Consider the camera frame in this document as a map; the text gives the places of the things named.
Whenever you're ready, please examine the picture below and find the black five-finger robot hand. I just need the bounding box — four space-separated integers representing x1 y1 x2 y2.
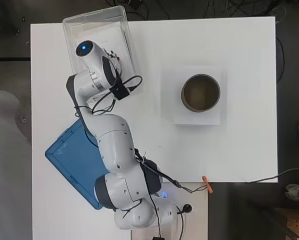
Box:
113 55 124 77

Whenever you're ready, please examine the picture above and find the white flat box stand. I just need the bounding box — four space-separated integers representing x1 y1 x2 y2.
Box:
173 64 228 127

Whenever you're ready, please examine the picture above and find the blue plastic lid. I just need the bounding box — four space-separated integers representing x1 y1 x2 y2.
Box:
44 118 106 211

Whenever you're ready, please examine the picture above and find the wooden crate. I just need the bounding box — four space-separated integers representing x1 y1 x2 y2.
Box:
272 206 299 240

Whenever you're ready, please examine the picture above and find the orange clip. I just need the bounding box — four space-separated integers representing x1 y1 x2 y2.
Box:
202 175 214 195

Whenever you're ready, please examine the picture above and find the black cable over table corner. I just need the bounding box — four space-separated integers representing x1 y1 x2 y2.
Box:
245 165 299 185

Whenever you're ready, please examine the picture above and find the thin black looped cable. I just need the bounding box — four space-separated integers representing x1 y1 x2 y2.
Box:
275 35 286 84

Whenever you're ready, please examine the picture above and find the crumpled white rag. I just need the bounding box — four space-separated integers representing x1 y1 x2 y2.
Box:
284 182 299 203

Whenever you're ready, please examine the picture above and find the clear plastic box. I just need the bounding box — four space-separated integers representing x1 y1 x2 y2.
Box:
61 5 144 98

